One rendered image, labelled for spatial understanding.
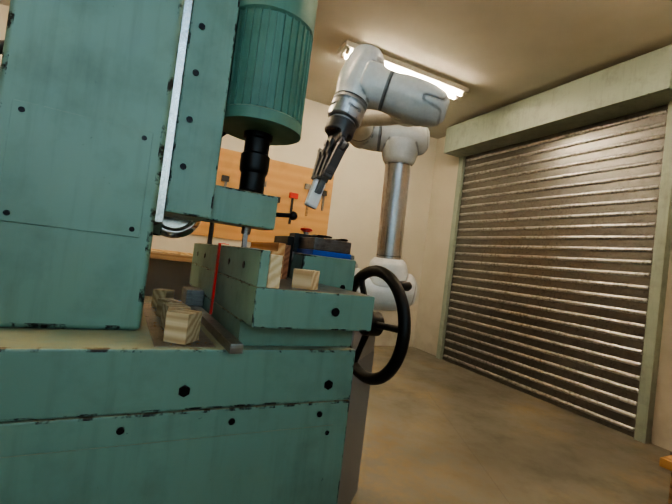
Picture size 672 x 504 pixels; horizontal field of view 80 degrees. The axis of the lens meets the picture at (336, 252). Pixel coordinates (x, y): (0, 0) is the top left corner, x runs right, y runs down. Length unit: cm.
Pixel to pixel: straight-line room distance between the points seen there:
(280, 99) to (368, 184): 405
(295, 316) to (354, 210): 413
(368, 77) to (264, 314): 68
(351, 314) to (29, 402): 44
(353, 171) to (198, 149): 405
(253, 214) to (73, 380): 41
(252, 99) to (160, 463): 62
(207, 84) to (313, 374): 54
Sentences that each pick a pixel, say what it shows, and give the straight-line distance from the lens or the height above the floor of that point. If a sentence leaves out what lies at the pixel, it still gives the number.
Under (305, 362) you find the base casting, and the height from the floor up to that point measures 78.
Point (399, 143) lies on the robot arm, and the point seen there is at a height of 143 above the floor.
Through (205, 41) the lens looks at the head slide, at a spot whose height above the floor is 131.
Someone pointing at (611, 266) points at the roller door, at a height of 118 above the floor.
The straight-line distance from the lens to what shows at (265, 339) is 67.
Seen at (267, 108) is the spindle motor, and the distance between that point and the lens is 81.
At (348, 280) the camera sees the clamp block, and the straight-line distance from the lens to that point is 92.
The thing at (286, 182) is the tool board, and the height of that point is 174.
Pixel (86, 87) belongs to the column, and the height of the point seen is 116.
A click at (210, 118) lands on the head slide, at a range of 79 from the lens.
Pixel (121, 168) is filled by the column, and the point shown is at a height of 105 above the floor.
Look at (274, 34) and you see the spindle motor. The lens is 87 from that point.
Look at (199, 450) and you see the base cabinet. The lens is 68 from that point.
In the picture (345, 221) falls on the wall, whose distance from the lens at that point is 465.
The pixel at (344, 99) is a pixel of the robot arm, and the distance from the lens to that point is 105.
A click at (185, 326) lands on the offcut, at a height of 83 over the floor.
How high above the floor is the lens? 95
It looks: 1 degrees up
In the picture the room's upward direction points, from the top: 7 degrees clockwise
